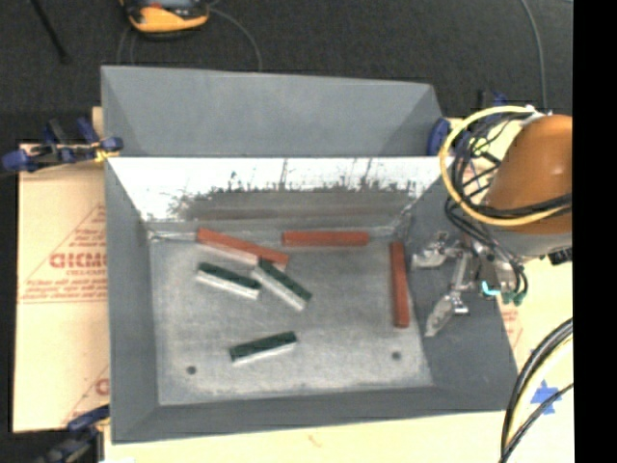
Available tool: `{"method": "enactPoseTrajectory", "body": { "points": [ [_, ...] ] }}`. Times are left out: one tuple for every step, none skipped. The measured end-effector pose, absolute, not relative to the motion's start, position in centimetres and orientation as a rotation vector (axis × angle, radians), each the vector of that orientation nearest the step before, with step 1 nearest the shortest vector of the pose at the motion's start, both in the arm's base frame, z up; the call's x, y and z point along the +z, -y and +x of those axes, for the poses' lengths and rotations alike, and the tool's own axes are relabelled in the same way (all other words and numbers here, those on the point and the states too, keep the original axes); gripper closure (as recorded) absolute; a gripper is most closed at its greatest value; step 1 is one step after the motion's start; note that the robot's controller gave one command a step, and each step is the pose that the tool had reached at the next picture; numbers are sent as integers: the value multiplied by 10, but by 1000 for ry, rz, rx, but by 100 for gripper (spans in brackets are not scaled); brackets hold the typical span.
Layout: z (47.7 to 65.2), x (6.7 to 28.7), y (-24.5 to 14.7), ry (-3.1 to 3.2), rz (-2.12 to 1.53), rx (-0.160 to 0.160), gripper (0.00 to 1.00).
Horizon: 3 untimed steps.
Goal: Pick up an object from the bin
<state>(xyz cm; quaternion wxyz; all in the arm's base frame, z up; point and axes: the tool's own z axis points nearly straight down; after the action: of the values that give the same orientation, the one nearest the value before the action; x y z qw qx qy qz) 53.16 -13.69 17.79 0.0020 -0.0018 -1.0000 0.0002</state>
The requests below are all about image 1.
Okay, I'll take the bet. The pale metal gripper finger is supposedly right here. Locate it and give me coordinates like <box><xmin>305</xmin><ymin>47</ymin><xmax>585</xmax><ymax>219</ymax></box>
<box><xmin>423</xmin><ymin>290</ymin><xmax>471</xmax><ymax>340</ymax></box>
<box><xmin>411</xmin><ymin>231</ymin><xmax>462</xmax><ymax>270</ymax></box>

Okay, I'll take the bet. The red-brown flat block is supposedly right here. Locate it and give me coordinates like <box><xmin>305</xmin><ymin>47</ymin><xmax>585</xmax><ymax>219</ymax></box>
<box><xmin>389</xmin><ymin>240</ymin><xmax>412</xmax><ymax>330</ymax></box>
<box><xmin>281</xmin><ymin>229</ymin><xmax>371</xmax><ymax>249</ymax></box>
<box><xmin>196</xmin><ymin>227</ymin><xmax>290</xmax><ymax>266</ymax></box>

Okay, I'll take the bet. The grey metal bin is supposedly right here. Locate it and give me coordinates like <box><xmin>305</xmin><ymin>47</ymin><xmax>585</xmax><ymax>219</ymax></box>
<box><xmin>99</xmin><ymin>65</ymin><xmax>520</xmax><ymax>444</ymax></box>

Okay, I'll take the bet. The dark green flat block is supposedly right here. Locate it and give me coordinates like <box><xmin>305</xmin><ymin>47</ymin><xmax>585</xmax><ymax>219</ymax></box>
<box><xmin>228</xmin><ymin>331</ymin><xmax>299</xmax><ymax>367</ymax></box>
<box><xmin>252</xmin><ymin>258</ymin><xmax>313</xmax><ymax>313</ymax></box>
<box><xmin>195</xmin><ymin>261</ymin><xmax>262</xmax><ymax>301</ymax></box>

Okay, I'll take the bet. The brown cardboard board, red print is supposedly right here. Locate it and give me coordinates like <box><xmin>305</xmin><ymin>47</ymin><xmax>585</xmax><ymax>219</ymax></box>
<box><xmin>11</xmin><ymin>144</ymin><xmax>113</xmax><ymax>434</ymax></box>

